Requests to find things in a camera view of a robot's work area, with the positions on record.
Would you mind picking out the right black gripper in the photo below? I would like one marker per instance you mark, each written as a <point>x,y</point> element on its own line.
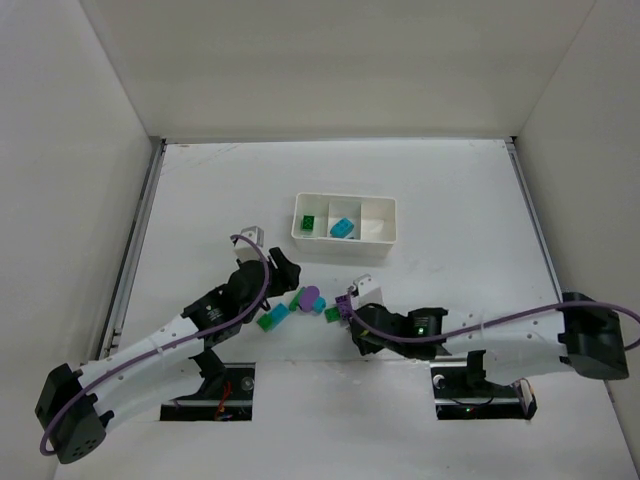
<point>360,326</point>

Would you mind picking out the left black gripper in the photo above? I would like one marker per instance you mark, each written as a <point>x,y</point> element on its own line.
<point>279,270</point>

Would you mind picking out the small green lego brick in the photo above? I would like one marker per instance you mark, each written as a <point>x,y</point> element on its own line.
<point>332,314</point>

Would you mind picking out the purple square lego brick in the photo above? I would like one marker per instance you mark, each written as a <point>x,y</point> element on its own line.
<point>344,306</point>

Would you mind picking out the teal rounded printed lego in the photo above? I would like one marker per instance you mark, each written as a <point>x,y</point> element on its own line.
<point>342,228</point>

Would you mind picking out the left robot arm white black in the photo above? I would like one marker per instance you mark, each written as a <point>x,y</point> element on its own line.
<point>78,407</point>

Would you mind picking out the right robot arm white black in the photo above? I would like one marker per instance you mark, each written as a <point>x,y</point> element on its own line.
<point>578,334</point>

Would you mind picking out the green flat lego piece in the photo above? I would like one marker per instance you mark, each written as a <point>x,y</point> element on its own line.
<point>295,301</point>

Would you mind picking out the teal lego under purple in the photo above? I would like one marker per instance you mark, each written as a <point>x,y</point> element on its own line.
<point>318,305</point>

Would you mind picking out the green teal lego stack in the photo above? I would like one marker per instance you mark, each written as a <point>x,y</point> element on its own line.
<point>273,318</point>

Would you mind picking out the white three-compartment container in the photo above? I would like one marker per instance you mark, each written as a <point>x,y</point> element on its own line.
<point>375,220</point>

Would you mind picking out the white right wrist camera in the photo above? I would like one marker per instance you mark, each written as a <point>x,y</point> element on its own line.
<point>365,290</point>

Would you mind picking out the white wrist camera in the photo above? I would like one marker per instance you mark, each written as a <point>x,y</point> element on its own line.
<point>255,234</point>
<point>365,290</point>

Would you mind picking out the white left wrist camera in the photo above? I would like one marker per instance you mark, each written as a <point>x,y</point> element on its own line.
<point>255,234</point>

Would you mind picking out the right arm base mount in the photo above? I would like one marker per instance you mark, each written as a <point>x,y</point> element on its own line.
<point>462,393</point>

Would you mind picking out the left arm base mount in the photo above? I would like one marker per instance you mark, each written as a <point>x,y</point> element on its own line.
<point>227,397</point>

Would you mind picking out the left aluminium rail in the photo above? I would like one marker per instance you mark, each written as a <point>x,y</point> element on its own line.
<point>108,339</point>

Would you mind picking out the aluminium rail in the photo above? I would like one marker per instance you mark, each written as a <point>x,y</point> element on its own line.
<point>108,339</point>
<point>510,143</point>

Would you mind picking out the right aluminium rail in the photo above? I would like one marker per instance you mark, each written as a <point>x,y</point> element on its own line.
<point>510,143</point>

